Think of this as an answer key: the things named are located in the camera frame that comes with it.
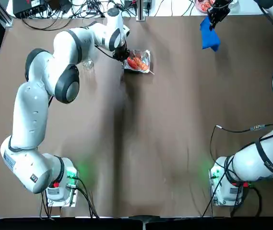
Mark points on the blue dishcloth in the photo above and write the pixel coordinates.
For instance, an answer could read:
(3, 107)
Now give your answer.
(209, 38)

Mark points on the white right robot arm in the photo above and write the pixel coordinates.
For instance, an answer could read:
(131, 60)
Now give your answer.
(246, 165)

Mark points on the aluminium upright post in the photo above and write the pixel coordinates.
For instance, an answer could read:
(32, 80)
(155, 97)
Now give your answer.
(143, 9)

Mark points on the clear bottle light blue cap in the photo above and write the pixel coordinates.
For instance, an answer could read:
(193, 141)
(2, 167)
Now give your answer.
(88, 64)

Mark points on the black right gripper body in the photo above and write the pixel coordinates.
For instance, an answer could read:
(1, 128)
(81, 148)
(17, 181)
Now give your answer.
(220, 8)

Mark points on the black box red logo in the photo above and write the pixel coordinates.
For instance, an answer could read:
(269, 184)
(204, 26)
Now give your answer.
(28, 7)

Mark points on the pink plate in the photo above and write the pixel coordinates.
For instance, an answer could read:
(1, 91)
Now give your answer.
(202, 4)

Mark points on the aluminium corner rail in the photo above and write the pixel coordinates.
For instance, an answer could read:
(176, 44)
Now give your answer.
(5, 19)

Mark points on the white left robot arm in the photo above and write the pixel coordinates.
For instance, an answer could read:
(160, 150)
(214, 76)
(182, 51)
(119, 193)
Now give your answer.
(30, 115)

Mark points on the orange shrimp skewer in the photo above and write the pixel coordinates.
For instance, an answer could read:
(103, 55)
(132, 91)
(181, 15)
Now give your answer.
(137, 62)

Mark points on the black power adapter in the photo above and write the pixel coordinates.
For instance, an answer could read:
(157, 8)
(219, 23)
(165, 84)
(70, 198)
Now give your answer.
(58, 4)

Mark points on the aluminum foil pan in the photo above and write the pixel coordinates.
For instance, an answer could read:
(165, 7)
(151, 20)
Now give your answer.
(143, 54)

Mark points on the grey hub red plugs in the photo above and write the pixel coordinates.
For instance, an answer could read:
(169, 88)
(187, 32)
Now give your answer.
(90, 9)

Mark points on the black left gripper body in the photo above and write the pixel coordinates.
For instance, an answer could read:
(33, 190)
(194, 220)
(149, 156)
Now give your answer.
(121, 53)

